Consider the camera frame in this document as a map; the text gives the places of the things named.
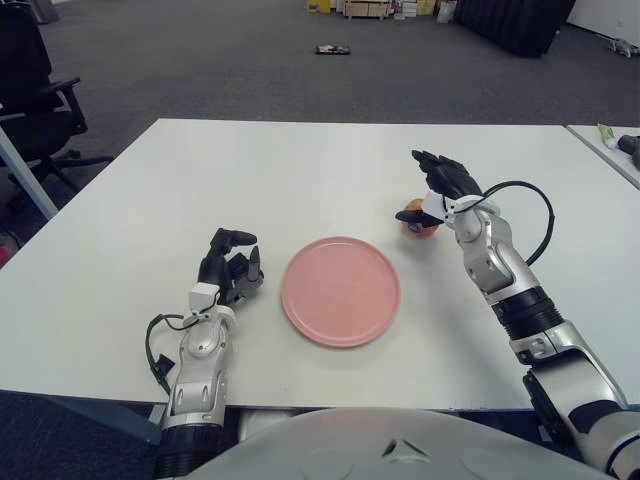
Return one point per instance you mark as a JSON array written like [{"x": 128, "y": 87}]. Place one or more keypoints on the blue grey table frame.
[{"x": 100, "y": 416}]

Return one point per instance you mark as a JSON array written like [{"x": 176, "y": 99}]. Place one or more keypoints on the grey robot torso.
[{"x": 350, "y": 440}]

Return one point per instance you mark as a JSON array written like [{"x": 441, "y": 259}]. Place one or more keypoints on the yellow cardboard box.
[{"x": 318, "y": 6}]

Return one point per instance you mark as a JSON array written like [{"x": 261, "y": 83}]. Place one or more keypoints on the light grey desk leg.
[{"x": 25, "y": 170}]

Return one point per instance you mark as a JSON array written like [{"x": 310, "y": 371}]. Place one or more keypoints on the grey bin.
[{"x": 47, "y": 10}]

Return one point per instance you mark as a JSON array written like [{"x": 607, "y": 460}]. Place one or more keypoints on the red object under desk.
[{"x": 6, "y": 247}]

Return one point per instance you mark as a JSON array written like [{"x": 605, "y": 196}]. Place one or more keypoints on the red yellow apple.
[{"x": 430, "y": 232}]

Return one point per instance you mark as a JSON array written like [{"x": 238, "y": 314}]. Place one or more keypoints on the green white tube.
[{"x": 606, "y": 136}]

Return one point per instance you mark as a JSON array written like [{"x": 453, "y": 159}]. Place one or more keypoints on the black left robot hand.
[{"x": 217, "y": 270}]

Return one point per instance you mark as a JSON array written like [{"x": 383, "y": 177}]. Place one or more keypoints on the wooden pallet crate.
[{"x": 365, "y": 10}]

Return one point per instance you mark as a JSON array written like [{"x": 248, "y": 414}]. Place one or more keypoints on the grey quadruped robot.
[{"x": 622, "y": 47}]

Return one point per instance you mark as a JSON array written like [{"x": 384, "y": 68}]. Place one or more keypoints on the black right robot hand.
[{"x": 450, "y": 177}]

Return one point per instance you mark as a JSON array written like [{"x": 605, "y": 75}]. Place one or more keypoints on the flat black floor object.
[{"x": 333, "y": 50}]

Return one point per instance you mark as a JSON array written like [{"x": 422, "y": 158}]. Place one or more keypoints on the black office chair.
[{"x": 30, "y": 125}]

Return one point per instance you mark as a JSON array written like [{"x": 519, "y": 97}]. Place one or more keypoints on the pink round plate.
[{"x": 341, "y": 292}]

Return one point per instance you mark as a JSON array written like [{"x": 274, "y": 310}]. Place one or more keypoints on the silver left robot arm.
[{"x": 197, "y": 350}]

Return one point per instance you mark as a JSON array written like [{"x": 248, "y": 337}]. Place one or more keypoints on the black curtain partition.
[{"x": 515, "y": 25}]

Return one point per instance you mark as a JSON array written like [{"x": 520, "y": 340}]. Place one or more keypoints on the stack of white boxes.
[{"x": 406, "y": 10}]

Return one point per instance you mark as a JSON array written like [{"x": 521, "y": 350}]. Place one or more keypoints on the white plastic bag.
[{"x": 445, "y": 12}]

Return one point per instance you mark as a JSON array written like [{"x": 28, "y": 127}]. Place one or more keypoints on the black handheld controller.
[{"x": 630, "y": 143}]

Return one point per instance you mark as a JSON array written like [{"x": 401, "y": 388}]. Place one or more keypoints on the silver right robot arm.
[{"x": 500, "y": 270}]

